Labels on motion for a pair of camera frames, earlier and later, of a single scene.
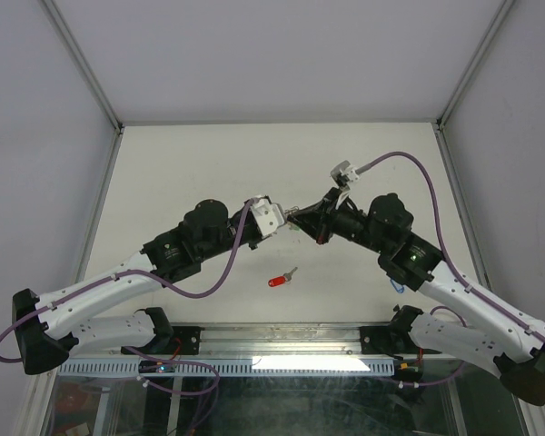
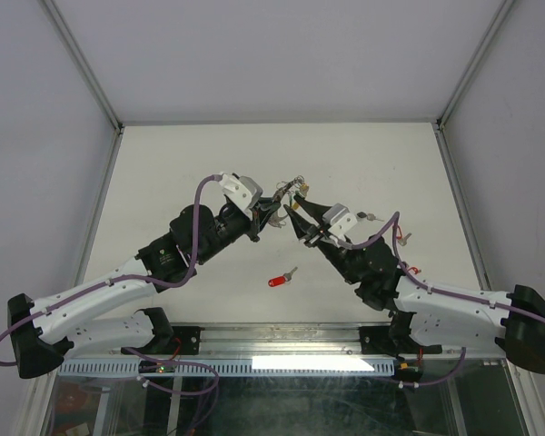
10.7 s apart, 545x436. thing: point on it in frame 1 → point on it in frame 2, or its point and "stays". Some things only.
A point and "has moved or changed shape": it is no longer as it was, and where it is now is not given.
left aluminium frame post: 94,81 stays
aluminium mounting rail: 284,339 stays
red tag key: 282,280 stays
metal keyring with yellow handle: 292,210 has moved or changed shape
